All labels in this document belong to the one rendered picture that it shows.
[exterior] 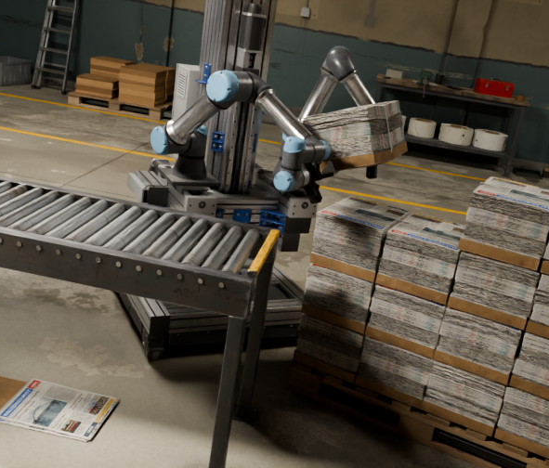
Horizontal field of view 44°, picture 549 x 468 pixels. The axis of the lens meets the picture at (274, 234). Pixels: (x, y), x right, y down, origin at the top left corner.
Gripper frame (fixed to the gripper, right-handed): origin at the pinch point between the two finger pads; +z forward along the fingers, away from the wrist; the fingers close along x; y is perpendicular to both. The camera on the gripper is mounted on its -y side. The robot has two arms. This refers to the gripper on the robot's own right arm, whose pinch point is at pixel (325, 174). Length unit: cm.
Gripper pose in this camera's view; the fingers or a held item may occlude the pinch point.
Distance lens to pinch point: 276.7
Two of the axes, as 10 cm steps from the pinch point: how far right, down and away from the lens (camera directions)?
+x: -8.5, 0.8, 5.2
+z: 4.9, -2.1, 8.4
